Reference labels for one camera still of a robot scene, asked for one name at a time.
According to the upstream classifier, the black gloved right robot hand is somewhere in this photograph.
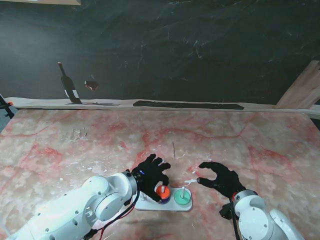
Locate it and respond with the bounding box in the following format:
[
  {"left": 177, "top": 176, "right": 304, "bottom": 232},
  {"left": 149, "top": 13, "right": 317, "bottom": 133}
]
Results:
[{"left": 196, "top": 161, "right": 246, "bottom": 200}]

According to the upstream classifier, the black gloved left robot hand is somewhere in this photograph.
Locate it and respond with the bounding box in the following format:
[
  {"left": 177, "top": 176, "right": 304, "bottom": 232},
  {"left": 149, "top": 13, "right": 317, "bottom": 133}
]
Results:
[{"left": 131, "top": 153, "right": 172, "bottom": 203}]

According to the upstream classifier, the small orange ring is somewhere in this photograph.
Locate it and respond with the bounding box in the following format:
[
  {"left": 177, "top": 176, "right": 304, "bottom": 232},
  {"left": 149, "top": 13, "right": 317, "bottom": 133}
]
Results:
[{"left": 156, "top": 185, "right": 171, "bottom": 200}]

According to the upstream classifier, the large green ring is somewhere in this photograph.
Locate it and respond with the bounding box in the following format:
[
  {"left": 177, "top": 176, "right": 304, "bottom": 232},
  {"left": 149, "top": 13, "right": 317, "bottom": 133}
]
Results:
[{"left": 173, "top": 188, "right": 192, "bottom": 205}]

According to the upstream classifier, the white Hanoi tower base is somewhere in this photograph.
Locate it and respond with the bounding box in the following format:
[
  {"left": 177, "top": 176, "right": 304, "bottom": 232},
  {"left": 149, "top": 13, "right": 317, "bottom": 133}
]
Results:
[{"left": 134, "top": 186, "right": 193, "bottom": 212}]

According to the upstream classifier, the leaning wooden plank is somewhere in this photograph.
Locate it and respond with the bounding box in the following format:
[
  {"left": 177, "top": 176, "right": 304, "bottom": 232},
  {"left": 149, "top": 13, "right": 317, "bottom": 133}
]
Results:
[{"left": 273, "top": 60, "right": 320, "bottom": 110}]

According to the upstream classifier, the black tripod stand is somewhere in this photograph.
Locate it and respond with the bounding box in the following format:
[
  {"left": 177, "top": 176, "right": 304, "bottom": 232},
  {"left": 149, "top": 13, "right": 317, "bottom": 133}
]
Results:
[{"left": 0, "top": 93, "right": 15, "bottom": 120}]

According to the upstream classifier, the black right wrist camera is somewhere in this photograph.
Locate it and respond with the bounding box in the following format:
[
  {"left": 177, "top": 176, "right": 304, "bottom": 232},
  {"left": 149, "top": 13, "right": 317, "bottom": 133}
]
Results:
[{"left": 219, "top": 202, "right": 235, "bottom": 221}]

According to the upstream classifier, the red black right arm cable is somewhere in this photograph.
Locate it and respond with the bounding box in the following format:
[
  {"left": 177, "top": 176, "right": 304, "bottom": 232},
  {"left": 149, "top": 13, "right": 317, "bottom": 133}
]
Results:
[{"left": 231, "top": 194, "right": 243, "bottom": 240}]

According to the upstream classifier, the red black arm cable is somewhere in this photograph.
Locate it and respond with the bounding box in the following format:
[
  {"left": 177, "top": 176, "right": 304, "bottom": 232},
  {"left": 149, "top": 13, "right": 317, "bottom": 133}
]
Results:
[
  {"left": 84, "top": 189, "right": 141, "bottom": 240},
  {"left": 231, "top": 194, "right": 243, "bottom": 240}
]

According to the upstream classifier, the red black left arm cable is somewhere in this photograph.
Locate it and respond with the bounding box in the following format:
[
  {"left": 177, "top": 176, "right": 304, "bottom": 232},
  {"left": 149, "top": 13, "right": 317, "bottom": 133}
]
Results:
[{"left": 84, "top": 189, "right": 141, "bottom": 240}]

